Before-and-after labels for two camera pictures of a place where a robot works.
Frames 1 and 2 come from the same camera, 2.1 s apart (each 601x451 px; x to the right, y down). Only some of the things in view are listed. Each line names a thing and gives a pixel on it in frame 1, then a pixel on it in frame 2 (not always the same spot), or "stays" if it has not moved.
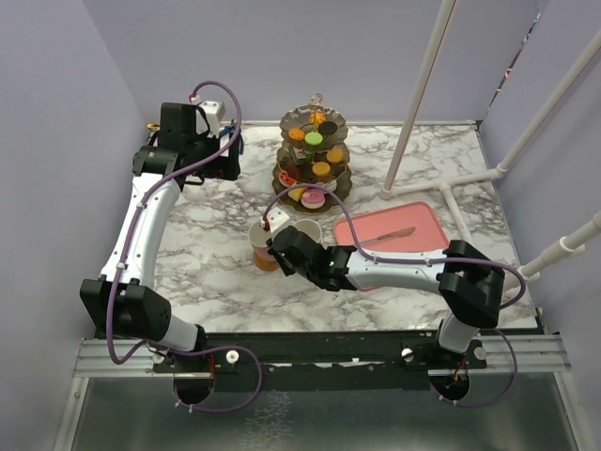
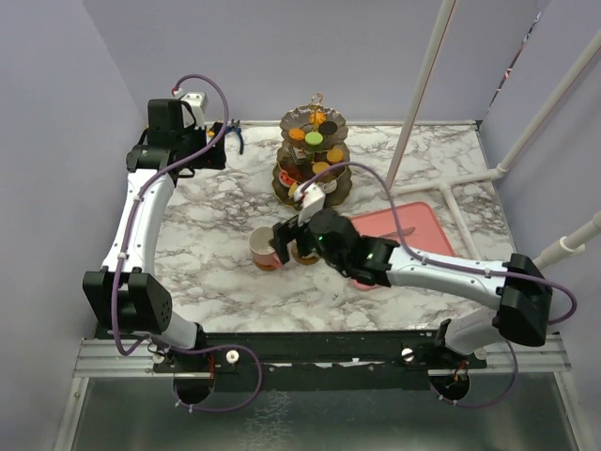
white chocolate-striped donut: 331,185 stays
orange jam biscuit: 321,168 stays
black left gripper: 224,166 -> 213,158
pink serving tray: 427,235 stays
